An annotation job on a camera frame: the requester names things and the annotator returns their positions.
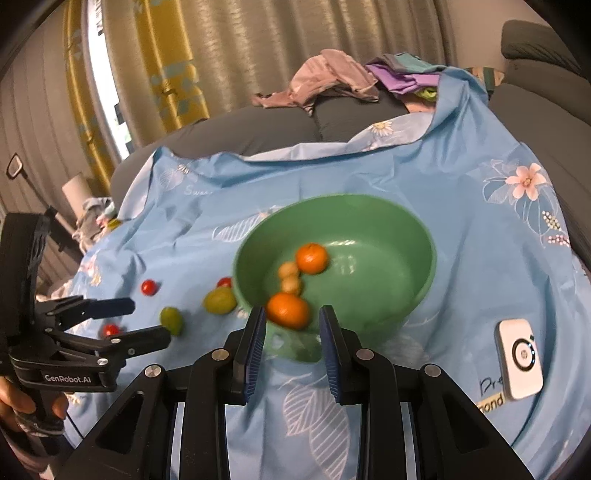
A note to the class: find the orange mandarin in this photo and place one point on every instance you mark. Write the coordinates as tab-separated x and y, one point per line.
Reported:
288	310
312	258

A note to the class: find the beige curtain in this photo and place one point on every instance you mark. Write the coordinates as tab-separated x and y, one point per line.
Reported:
244	47

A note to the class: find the small red cherry tomato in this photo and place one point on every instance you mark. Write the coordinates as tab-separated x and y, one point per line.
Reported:
224	282

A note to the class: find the clutter pile of clothes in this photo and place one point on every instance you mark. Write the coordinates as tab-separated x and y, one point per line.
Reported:
99	218

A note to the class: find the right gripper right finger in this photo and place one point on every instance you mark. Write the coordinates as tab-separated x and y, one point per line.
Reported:
452	438

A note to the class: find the green plastic bowl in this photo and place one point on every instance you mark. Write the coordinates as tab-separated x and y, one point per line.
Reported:
382	262

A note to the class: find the white square device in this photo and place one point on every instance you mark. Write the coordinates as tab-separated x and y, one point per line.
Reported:
519	357

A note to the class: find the yellow-green round fruit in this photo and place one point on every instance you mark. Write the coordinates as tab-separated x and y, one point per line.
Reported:
220	301

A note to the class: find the grey sofa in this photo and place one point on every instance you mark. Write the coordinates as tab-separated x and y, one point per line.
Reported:
543	100

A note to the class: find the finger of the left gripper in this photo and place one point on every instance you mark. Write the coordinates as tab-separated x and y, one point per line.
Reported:
65	313
117	348

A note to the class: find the green tomato fruit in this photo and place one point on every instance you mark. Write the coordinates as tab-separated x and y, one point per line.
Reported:
172	320

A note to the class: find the small tan fruit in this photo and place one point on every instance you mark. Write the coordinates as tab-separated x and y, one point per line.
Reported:
291	284
288	269

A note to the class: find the purple clothing pile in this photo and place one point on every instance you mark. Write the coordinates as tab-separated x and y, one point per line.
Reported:
409	79

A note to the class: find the blue floral tablecloth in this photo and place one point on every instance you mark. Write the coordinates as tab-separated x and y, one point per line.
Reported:
446	245

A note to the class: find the pink clothing pile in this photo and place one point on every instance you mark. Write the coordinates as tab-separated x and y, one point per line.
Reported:
332	73

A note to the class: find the yellow patterned curtain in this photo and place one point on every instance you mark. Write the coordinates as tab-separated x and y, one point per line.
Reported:
129	62

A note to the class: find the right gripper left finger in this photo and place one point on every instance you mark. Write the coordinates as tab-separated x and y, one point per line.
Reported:
134	438

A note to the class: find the left hand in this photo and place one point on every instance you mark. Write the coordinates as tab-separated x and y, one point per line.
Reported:
13	400

